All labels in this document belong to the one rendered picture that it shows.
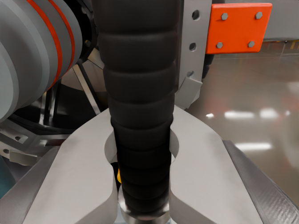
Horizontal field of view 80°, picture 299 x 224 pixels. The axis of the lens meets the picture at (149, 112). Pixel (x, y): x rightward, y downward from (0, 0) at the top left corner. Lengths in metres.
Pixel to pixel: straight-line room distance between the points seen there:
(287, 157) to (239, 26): 1.26
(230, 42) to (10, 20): 0.28
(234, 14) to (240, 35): 0.03
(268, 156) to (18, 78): 1.41
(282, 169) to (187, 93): 1.14
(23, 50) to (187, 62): 0.22
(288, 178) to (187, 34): 1.18
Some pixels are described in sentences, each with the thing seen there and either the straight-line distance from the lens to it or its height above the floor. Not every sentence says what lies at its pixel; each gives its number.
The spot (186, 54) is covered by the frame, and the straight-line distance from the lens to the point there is 0.31.
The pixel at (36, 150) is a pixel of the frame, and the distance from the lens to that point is 0.47.
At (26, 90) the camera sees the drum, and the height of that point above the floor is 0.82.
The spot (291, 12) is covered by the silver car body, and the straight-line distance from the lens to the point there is 0.93.
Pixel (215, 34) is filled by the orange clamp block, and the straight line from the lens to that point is 0.31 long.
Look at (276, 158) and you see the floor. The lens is 1.46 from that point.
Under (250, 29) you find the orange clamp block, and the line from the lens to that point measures 0.34.
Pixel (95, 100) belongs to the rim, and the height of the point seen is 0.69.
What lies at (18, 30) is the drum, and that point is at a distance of 0.21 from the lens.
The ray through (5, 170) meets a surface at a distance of 0.41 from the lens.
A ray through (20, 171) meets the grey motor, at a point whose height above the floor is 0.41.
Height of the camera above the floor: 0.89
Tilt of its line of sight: 32 degrees down
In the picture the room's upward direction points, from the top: 2 degrees counter-clockwise
